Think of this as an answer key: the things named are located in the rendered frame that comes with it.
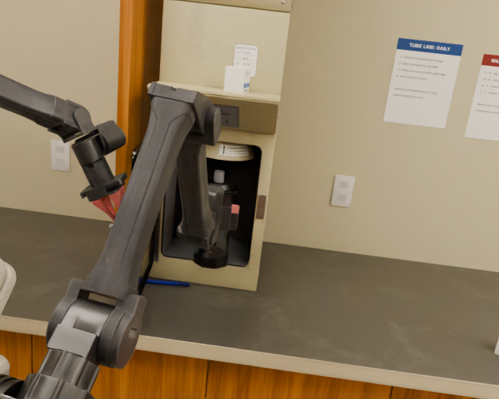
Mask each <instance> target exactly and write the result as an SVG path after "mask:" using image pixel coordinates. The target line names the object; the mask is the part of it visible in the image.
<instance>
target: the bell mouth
mask: <svg viewBox="0 0 499 399"><path fill-rule="evenodd" d="M206 158H213V159H218V160H224V161H247V160H251V159H253V158H255V154H254V152H253V147H252V145H248V144H241V143H234V142H222V141H217V143H216V144H215V146H210V145H206Z"/></svg>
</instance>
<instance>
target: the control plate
mask: <svg viewBox="0 0 499 399"><path fill-rule="evenodd" d="M213 107H215V108H220V109H222V110H223V111H222V112H221V126H224V127H236V128H239V107H234V106H227V105H220V104H213ZM225 120H228V122H226V121H225Z"/></svg>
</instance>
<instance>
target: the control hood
mask: <svg viewBox="0 0 499 399"><path fill-rule="evenodd" d="M157 83H159V84H163V85H167V86H172V87H173V88H176V89H177V88H182V89H188V90H192V91H193V90H195V91H199V92H200V93H202V94H203V95H204V96H206V97H208V98H210V99H211V101H212V104H214V105H227V106H234V107H239V128H236V127H224V126H221V128H228V129H235V130H241V131H254V132H260V133H267V134H275V133H276V125H277V118H278V112H279V110H280V108H279V105H280V95H277V94H270V93H257V92H250V91H249V92H248V93H232V92H226V91H223V88H216V87H210V86H202V85H190V84H183V83H176V82H163V81H158V82H157Z"/></svg>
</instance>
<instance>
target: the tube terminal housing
mask: <svg viewBox="0 0 499 399"><path fill-rule="evenodd" d="M290 20H291V14H290V13H283V12H276V11H268V10H260V9H247V8H239V7H232V6H218V5H211V4H203V3H196V2H183V1H174V0H163V15H162V44H161V59H160V75H159V81H163V82H176V83H183V84H190V85H197V86H210V87H216V88H224V79H225V70H226V66H233V59H234V43H236V44H250V45H257V46H259V50H258V57H257V72H256V78H250V80H249V91H250V92H257V93H270V94H277V95H280V96H281V90H282V83H283V76H284V64H285V58H286V51H287V45H288V33H289V26H290ZM275 140H276V133H275V134H267V133H260V132H254V131H241V130H235V129H228V128H221V133H220V136H219V139H218V141H222V142H229V143H241V144H248V145H255V146H259V147H260V148H261V151H262V155H261V168H260V175H259V182H258V189H257V201H258V195H263V196H266V202H265V214H264V219H258V218H256V213H257V202H256V209H255V216H254V223H253V236H252V242H251V250H250V256H249V261H248V262H247V265H246V266H245V267H244V268H242V267H236V266H230V265H227V266H226V267H223V268H217V269H213V268H202V267H201V266H199V265H198V264H195V263H194V262H193V260H182V259H177V258H170V257H165V256H163V255H162V254H161V239H162V213H163V201H162V209H161V222H160V236H159V250H158V261H153V265H152V268H151V270H150V274H149V277H154V278H160V279H171V280H177V281H183V282H190V283H200V284H207V285H212V286H219V287H229V288H236V289H242V290H248V291H256V289H257V279H258V276H259V267H260V260H261V248H262V242H263V235H264V228H265V216H266V210H267V203H268V197H269V185H270V178H271V172H272V160H273V153H274V146H275Z"/></svg>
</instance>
